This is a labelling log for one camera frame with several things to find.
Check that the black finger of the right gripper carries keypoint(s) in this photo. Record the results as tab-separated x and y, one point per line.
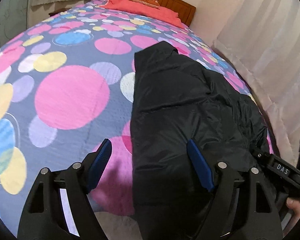
264	159

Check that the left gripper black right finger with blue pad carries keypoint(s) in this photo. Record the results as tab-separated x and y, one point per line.
240	206

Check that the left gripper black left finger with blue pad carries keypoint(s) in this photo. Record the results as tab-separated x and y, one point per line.
58	207

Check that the black large jacket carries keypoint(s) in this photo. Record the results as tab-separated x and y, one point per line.
176	100

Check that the person's right hand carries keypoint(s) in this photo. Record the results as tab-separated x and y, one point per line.
294	204

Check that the colourful polka dot bedspread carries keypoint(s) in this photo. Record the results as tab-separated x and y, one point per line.
65	85

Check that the cream curtain beside bed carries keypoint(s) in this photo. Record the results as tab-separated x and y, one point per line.
262	41

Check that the red pillow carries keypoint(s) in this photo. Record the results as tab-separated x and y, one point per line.
160	13

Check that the grey patterned wardrobe door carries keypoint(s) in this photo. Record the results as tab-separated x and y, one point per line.
13	19

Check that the dark wooden nightstand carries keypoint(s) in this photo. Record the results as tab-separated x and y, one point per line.
57	12

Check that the orange patterned cushion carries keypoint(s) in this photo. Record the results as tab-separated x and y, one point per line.
150	3

